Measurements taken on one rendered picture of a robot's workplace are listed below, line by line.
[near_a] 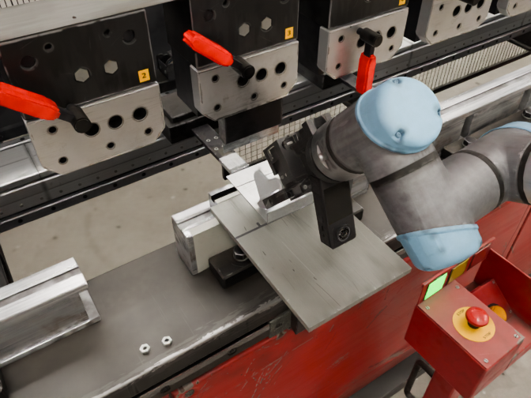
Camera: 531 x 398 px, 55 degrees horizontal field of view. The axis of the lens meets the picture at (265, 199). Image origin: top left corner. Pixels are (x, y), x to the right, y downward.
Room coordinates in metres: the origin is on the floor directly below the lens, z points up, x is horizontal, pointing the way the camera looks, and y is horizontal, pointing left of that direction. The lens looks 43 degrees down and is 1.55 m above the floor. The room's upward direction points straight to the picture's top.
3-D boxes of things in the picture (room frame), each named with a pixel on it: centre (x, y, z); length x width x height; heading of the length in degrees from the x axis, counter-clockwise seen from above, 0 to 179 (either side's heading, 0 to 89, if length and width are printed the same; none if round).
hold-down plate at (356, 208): (0.61, -0.04, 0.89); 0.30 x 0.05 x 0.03; 123
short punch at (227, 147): (0.64, 0.02, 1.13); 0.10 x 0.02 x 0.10; 123
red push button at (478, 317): (0.50, -0.37, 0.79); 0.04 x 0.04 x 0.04
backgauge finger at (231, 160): (0.77, 0.11, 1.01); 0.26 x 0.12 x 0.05; 33
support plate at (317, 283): (0.51, -0.06, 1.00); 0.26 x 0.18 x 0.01; 33
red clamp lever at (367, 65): (0.67, -0.14, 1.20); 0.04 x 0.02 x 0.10; 33
